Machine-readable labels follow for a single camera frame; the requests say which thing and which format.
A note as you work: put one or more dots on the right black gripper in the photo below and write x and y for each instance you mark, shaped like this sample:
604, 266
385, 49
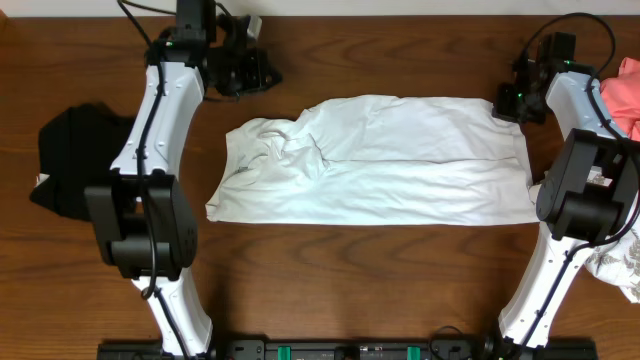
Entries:
502, 106

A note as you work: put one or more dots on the white fern-print garment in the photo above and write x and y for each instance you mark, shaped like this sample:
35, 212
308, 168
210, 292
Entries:
617, 264

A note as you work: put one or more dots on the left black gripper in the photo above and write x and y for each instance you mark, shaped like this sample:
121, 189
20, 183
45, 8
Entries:
252, 59

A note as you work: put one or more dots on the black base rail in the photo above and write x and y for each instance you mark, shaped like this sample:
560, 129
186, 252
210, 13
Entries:
447, 344

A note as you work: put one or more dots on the white printed t-shirt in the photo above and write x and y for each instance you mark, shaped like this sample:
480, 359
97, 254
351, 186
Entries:
378, 160

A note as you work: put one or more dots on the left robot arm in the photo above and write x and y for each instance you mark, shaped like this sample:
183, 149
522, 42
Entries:
141, 217

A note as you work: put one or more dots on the folded black garment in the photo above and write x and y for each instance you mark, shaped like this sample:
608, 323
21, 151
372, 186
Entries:
76, 149

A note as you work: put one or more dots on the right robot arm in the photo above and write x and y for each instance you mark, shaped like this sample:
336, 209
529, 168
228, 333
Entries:
587, 199

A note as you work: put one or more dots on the pink garment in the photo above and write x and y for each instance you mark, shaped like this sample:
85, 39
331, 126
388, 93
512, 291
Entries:
621, 95

